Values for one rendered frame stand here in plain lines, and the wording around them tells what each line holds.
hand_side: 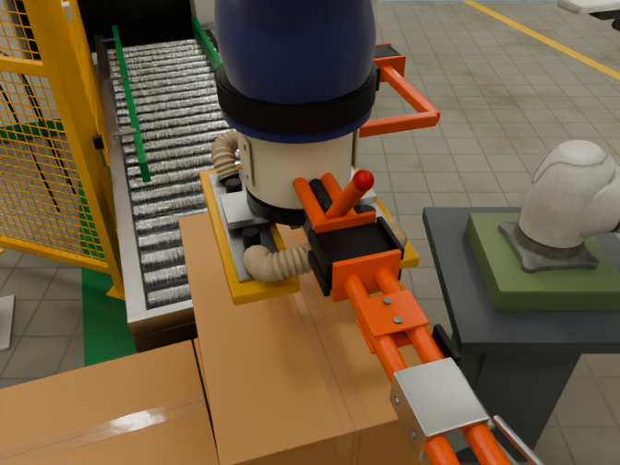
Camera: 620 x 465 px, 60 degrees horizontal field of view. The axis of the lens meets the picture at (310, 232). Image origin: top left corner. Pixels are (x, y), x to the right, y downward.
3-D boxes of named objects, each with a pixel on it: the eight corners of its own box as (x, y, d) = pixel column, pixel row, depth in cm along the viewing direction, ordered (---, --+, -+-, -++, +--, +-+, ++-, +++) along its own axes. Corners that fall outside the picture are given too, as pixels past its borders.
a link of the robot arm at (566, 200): (511, 205, 136) (534, 126, 122) (587, 210, 134) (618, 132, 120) (523, 246, 123) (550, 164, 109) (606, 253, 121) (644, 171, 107)
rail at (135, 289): (101, 66, 324) (93, 35, 312) (111, 65, 325) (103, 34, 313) (140, 363, 154) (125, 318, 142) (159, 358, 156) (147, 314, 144)
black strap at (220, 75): (207, 75, 84) (203, 50, 81) (347, 58, 89) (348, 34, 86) (234, 146, 67) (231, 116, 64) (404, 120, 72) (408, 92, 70)
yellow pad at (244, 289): (199, 180, 101) (196, 157, 98) (251, 171, 104) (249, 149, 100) (233, 307, 76) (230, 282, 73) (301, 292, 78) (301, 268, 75)
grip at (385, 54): (351, 69, 116) (351, 46, 112) (387, 65, 118) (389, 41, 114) (364, 85, 109) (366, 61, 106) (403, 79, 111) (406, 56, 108)
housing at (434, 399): (385, 399, 53) (389, 371, 50) (447, 382, 55) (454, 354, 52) (416, 465, 48) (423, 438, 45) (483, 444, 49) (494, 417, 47)
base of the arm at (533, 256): (556, 212, 143) (563, 195, 139) (600, 268, 126) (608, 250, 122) (490, 216, 142) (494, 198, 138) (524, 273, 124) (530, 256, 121)
